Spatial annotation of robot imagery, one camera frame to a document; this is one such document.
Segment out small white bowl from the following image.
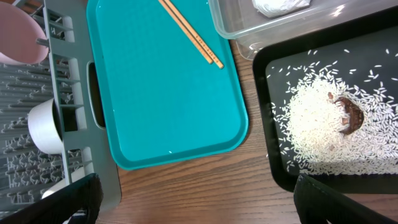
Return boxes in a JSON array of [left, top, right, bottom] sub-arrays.
[[1, 2, 49, 65]]

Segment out brown food lump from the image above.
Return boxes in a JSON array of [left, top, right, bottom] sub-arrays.
[[328, 92, 364, 136]]

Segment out clear plastic bin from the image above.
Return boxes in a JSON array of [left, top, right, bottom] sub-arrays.
[[208, 0, 397, 60]]

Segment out white tissue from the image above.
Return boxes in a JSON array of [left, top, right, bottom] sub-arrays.
[[252, 0, 311, 17]]

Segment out black tray bin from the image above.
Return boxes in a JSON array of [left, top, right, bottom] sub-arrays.
[[252, 6, 397, 194]]

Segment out white paper cup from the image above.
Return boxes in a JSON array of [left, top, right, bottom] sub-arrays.
[[42, 167, 85, 199]]

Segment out wooden chopstick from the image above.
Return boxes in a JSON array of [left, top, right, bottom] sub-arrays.
[[159, 0, 213, 64], [164, 0, 224, 69]]

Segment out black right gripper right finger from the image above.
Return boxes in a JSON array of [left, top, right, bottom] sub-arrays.
[[294, 175, 397, 224]]

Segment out teal plastic tray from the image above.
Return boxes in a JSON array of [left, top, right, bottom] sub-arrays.
[[86, 0, 249, 170]]

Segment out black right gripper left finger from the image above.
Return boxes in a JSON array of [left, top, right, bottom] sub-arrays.
[[1, 173, 103, 224]]

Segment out grey dishwasher rack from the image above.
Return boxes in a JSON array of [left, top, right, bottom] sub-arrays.
[[1, 1, 122, 218]]

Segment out white rice grains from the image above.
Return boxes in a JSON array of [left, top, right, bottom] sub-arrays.
[[266, 49, 397, 175]]

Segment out grey bowl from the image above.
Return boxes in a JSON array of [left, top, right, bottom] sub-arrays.
[[28, 98, 64, 154]]

